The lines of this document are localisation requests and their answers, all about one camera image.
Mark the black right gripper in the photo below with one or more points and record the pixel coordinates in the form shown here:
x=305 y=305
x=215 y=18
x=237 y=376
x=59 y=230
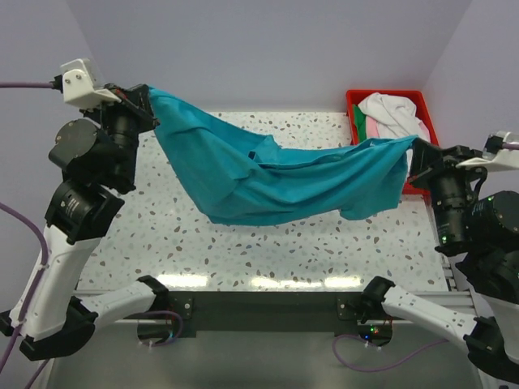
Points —
x=426 y=159

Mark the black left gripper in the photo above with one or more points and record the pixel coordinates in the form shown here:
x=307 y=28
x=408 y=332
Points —
x=134 y=99

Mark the teal t shirt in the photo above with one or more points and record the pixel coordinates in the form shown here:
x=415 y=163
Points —
x=235 y=176

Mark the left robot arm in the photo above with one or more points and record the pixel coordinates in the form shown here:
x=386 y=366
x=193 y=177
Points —
x=97 y=155

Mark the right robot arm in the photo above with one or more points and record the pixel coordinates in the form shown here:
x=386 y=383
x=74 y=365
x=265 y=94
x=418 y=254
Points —
x=485 y=232

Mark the white t shirt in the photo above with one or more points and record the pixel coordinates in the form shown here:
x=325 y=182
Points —
x=396 y=116

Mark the pink t shirt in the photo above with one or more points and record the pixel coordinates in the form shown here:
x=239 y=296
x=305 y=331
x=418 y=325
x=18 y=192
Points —
x=371 y=128

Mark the green t shirt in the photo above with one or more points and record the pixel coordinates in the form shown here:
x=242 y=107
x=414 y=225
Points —
x=360 y=122

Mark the red plastic bin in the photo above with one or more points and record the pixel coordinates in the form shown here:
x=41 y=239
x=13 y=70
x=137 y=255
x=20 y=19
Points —
x=355 y=96

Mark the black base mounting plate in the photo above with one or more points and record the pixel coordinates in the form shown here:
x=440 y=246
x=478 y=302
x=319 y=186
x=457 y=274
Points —
x=306 y=311

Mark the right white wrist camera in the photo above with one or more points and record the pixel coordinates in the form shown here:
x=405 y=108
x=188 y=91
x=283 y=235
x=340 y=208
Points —
x=499 y=154

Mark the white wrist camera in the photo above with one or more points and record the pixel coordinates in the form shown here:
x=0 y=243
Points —
x=499 y=154
x=82 y=87

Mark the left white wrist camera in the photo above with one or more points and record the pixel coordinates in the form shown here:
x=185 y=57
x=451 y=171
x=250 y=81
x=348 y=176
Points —
x=82 y=87

